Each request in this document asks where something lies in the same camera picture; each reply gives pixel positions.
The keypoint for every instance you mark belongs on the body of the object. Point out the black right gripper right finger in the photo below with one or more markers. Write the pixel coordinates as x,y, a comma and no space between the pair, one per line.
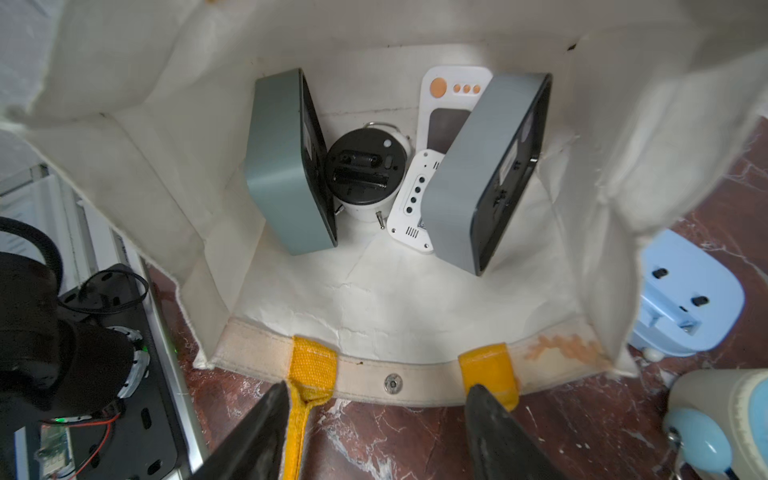
498,445

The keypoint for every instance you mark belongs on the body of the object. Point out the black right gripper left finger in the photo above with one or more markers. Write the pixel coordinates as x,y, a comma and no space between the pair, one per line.
254,448

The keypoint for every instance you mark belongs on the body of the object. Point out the blue round alarm clock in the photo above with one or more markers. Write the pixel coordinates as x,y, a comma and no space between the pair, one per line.
717,423

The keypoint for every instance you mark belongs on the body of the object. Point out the light blue square clock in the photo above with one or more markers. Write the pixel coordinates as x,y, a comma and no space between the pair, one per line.
690,301

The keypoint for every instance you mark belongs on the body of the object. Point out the grey square alarm clock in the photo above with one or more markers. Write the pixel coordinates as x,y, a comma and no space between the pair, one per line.
284,164
472,197

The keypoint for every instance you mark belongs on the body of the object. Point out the white timer orange buttons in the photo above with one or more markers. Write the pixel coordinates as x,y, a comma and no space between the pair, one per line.
448,94

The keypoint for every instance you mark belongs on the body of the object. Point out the white canvas bag yellow handles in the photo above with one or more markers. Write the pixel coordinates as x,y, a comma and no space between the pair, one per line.
144,107

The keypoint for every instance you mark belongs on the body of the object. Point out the small white button clock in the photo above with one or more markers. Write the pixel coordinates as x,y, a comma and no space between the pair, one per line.
405,222

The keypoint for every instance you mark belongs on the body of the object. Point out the black round clock back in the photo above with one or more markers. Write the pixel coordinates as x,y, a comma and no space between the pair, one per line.
365,169

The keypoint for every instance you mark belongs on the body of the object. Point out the green circuit board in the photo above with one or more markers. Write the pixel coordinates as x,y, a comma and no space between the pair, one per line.
54,455

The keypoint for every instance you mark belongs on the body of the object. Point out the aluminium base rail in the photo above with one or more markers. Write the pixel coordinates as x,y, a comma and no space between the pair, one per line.
173,446

